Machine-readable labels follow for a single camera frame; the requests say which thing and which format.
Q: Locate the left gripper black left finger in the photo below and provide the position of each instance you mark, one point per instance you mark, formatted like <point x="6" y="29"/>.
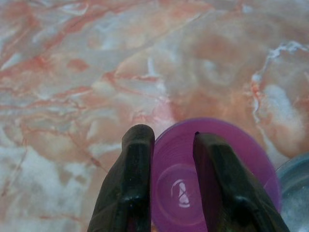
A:
<point x="130" y="181"/>

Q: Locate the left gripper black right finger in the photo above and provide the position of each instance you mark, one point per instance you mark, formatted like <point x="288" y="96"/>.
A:
<point x="224" y="188"/>

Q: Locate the stainless steel bowl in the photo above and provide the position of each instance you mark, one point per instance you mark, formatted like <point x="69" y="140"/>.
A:
<point x="297" y="188"/>

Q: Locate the purple plastic cup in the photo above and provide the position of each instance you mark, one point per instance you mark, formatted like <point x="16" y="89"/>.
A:
<point x="173" y="154"/>

